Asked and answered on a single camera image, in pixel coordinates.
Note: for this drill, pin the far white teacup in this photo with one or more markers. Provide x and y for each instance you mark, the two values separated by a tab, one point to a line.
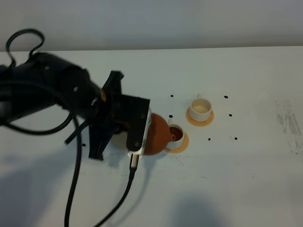
200	109

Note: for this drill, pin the white teacup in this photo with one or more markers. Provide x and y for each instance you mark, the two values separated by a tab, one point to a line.
200	109
175	130

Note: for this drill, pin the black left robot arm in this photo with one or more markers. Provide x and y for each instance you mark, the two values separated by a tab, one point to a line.
45	80

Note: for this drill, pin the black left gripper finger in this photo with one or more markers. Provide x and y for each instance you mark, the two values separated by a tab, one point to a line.
113	82
99	137

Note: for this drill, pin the near orange cup coaster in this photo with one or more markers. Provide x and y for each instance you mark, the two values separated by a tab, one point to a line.
175	147

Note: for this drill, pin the brown clay teapot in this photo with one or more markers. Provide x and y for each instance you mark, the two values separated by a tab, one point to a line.
158	136

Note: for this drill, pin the near white teacup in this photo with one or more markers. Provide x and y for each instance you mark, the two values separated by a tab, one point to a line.
175	130

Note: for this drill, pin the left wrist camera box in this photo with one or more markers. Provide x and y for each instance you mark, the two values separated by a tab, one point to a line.
135	115

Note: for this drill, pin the beige round teapot coaster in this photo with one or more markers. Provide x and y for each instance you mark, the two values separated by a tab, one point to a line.
119	141

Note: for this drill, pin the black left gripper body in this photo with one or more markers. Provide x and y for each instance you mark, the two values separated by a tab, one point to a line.
112	112

